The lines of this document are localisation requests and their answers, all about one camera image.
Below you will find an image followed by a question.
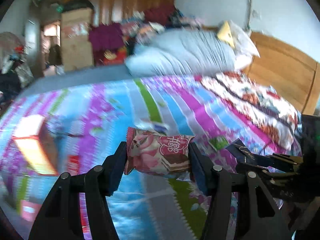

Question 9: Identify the dark blue snack packet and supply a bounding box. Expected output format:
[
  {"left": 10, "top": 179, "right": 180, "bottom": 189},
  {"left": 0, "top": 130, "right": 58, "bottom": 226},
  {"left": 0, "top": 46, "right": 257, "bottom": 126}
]
[{"left": 226, "top": 139, "right": 256, "bottom": 167}]

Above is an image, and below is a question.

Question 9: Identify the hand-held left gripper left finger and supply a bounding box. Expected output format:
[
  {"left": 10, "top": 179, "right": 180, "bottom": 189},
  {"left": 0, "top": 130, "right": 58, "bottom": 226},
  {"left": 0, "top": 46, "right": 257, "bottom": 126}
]
[{"left": 29, "top": 141, "right": 128, "bottom": 240}]

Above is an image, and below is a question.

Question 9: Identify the pile of bags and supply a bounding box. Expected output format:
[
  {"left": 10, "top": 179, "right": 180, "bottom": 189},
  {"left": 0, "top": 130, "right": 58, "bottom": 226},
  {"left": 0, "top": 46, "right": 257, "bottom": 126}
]
[{"left": 0, "top": 46, "right": 34, "bottom": 98}]

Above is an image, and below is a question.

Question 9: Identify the colourful printed bedsheet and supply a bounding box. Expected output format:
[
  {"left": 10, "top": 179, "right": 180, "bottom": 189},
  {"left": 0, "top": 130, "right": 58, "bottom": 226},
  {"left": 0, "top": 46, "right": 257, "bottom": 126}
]
[{"left": 0, "top": 74, "right": 304, "bottom": 240}]

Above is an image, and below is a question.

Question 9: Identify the green snack packet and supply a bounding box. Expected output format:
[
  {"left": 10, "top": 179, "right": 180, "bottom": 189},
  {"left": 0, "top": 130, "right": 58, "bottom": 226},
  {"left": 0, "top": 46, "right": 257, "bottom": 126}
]
[{"left": 209, "top": 137, "right": 229, "bottom": 152}]

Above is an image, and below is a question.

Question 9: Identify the striped fabric arched screen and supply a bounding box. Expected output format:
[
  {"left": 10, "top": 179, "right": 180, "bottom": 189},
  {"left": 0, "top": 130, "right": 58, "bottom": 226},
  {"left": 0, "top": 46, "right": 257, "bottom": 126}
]
[{"left": 0, "top": 32, "right": 25, "bottom": 55}]

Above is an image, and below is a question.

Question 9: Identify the light blue duvet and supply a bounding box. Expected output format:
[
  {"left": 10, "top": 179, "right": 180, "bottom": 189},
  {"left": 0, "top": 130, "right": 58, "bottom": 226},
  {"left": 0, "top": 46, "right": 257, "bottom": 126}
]
[{"left": 125, "top": 27, "right": 237, "bottom": 78}]

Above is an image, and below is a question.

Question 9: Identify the grey-blue bed cover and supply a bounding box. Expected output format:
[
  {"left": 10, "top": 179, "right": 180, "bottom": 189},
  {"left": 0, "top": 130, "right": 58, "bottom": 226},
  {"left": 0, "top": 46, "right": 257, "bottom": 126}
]
[{"left": 19, "top": 64, "right": 133, "bottom": 99}]

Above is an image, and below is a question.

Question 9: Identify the orange cardboard snack box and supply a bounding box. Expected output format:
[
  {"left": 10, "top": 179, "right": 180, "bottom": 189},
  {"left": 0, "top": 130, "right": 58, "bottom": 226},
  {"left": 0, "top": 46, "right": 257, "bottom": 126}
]
[{"left": 12, "top": 115, "right": 59, "bottom": 176}]

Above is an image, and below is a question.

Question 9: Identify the flat red packet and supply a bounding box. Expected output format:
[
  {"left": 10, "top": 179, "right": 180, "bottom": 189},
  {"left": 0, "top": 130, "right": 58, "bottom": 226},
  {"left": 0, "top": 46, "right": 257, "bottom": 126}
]
[{"left": 67, "top": 155, "right": 82, "bottom": 176}]

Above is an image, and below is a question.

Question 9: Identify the colourful clothes pile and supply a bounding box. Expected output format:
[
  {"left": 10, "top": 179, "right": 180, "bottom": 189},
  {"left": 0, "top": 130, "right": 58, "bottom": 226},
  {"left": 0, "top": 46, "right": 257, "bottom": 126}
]
[{"left": 120, "top": 4, "right": 203, "bottom": 45}]

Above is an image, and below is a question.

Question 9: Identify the floral blanket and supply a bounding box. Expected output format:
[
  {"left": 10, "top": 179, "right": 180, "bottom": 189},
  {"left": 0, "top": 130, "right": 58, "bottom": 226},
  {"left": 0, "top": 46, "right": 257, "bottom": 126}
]
[{"left": 200, "top": 71, "right": 302, "bottom": 150}]

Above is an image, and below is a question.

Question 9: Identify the yellow packet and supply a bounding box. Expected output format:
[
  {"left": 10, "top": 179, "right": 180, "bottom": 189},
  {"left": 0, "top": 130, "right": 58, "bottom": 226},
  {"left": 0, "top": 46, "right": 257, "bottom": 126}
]
[{"left": 217, "top": 21, "right": 237, "bottom": 48}]

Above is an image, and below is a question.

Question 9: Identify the purple cloth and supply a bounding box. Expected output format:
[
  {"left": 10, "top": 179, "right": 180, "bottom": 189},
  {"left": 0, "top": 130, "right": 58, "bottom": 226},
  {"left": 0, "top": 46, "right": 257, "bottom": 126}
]
[{"left": 89, "top": 22, "right": 124, "bottom": 52}]

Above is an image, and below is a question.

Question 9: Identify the pink cake packet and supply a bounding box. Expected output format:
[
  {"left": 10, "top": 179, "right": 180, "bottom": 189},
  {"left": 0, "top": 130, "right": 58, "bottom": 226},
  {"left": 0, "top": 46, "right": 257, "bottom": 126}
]
[{"left": 124, "top": 127, "right": 198, "bottom": 180}]

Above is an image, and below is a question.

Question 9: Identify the large brown cardboard box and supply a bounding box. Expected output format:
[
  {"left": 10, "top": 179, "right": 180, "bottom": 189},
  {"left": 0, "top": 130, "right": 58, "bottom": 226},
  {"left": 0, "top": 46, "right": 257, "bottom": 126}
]
[{"left": 60, "top": 6, "right": 94, "bottom": 72}]

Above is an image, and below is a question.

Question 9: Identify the wooden headboard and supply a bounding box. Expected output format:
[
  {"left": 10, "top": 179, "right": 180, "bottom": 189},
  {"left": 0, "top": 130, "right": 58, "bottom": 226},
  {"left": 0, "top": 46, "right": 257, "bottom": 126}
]
[{"left": 244, "top": 31, "right": 320, "bottom": 117}]

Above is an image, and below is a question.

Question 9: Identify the white pillow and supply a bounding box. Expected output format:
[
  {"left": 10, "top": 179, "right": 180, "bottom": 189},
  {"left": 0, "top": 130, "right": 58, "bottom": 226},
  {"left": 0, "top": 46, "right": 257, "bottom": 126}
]
[{"left": 230, "top": 21, "right": 260, "bottom": 70}]

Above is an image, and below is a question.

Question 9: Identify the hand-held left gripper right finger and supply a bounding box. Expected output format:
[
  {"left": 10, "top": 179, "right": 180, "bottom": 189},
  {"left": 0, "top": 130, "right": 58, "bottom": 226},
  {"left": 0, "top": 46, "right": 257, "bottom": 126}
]
[{"left": 189, "top": 141, "right": 294, "bottom": 240}]

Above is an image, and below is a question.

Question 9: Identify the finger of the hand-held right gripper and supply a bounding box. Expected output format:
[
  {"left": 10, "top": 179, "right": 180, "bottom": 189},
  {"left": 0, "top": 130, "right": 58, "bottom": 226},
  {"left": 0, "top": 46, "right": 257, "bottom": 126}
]
[
  {"left": 254, "top": 152, "right": 305, "bottom": 167},
  {"left": 236, "top": 164, "right": 304, "bottom": 190}
]

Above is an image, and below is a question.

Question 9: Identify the wooden wardrobe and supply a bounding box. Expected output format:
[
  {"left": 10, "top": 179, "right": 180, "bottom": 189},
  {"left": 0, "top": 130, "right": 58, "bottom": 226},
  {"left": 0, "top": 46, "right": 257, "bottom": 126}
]
[{"left": 64, "top": 0, "right": 177, "bottom": 28}]

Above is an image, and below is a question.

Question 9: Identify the red and gold decoration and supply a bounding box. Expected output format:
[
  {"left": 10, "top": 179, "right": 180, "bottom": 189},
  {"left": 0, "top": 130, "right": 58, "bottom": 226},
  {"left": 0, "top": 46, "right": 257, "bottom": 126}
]
[{"left": 100, "top": 47, "right": 127, "bottom": 65}]

